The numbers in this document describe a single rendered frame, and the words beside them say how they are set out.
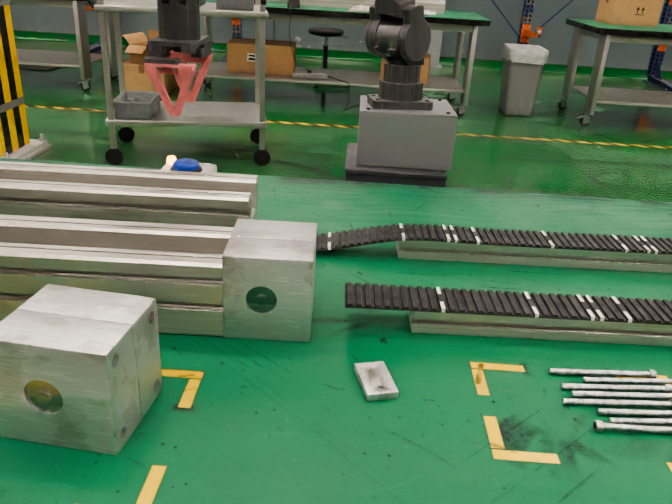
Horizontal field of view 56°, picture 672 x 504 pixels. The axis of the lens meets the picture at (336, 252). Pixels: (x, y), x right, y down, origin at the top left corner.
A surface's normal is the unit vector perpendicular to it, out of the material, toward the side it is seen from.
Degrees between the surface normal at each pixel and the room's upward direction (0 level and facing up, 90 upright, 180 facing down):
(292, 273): 90
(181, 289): 90
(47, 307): 0
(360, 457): 0
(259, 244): 0
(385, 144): 90
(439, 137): 90
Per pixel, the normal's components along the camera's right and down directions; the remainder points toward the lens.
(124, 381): 0.99, 0.11
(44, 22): -0.05, 0.42
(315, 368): 0.05, -0.91
